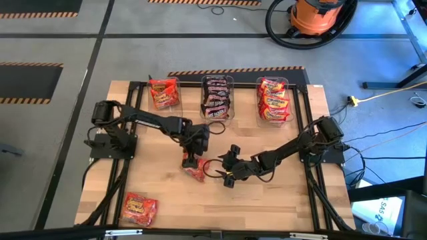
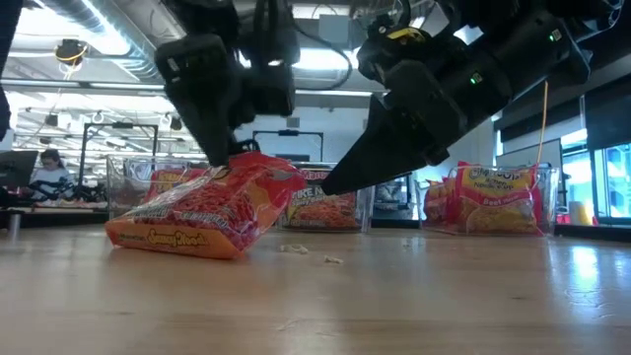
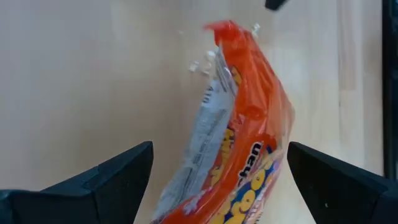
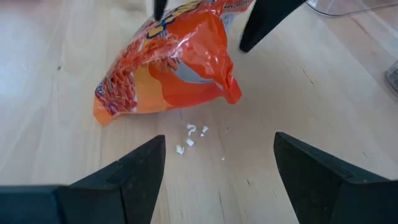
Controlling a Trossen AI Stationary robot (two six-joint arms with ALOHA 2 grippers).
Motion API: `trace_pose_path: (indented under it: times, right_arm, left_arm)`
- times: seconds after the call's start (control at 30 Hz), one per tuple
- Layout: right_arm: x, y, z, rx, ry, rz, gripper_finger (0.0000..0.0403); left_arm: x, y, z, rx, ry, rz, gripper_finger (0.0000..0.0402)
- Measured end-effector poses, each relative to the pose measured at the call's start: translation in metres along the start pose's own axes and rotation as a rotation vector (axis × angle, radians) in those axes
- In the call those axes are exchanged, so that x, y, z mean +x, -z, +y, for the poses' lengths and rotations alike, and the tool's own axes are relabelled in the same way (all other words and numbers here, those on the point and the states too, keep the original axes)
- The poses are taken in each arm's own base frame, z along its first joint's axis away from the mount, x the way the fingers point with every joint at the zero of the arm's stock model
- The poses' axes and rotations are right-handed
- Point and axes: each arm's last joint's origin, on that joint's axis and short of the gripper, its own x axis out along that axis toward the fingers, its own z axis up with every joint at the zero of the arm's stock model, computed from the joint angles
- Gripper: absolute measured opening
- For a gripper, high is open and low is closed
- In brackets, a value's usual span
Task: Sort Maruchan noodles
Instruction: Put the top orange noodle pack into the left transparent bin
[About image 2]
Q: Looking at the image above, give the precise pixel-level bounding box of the long ceiling light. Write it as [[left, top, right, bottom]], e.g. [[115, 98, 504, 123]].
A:
[[0, 78, 376, 99]]

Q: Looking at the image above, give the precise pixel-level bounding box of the computer monitor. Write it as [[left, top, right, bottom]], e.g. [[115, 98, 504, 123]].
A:
[[0, 150, 39, 189]]

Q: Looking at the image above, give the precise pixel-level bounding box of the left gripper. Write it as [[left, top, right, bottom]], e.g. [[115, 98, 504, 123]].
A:
[[155, 0, 303, 169]]

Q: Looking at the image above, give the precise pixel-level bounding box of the thin yellow cord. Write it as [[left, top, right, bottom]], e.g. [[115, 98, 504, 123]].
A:
[[535, 80, 550, 167]]

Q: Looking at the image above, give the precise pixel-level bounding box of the background work table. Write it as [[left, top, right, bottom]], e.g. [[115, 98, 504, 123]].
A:
[[0, 199, 109, 229]]

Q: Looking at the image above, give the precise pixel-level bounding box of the yellow roll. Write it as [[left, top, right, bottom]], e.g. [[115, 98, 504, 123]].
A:
[[569, 200, 593, 227]]

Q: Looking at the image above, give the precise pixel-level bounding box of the person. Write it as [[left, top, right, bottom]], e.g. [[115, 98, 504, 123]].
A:
[[30, 147, 75, 198]]

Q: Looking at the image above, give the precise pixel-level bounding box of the black ceiling camera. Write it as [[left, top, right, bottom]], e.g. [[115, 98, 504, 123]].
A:
[[53, 37, 90, 68]]

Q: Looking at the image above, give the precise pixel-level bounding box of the black metal station frame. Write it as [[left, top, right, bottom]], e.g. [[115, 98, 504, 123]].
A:
[[78, 120, 160, 188], [251, 129, 325, 164]]

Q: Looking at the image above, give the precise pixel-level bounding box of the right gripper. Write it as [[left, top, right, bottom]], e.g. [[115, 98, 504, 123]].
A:
[[319, 45, 515, 195]]

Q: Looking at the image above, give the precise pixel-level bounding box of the short metal post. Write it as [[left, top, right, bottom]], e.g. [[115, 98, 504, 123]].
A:
[[6, 210, 23, 243]]

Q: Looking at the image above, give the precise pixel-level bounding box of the black Fire noodle packet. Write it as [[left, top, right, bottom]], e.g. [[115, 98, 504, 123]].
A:
[[283, 167, 361, 231]]

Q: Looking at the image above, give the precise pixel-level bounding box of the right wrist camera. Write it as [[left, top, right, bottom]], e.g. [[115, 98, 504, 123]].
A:
[[356, 13, 448, 85]]

